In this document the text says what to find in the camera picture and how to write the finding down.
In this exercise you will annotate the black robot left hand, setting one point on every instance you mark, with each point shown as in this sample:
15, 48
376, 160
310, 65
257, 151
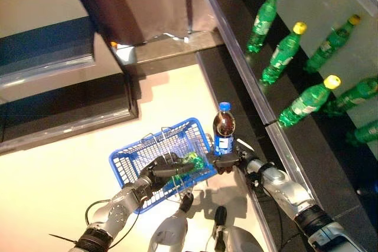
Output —
162, 170

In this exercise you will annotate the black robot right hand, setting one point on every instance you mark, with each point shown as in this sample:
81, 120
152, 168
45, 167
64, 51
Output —
227, 162

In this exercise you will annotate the Pepsi cola bottle blue cap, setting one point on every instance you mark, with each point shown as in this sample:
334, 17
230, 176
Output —
223, 142

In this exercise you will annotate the blue plastic shopping basket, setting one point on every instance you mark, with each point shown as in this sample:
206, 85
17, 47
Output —
133, 157

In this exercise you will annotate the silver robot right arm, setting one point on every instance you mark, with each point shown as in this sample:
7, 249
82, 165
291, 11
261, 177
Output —
283, 184

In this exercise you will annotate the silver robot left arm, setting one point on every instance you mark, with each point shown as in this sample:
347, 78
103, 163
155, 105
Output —
118, 207

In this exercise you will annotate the grey robot left leg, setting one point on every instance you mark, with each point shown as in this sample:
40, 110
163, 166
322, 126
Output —
168, 231

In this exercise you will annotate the grey robot leg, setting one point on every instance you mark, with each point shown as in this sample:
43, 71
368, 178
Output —
168, 231
239, 237

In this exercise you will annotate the grey robot right leg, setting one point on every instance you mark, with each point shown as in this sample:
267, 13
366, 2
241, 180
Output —
239, 237

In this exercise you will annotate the dark neighbouring shelf unit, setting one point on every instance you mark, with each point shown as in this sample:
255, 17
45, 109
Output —
59, 92

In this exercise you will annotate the small orange tag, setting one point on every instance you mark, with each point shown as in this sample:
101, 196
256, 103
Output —
113, 44

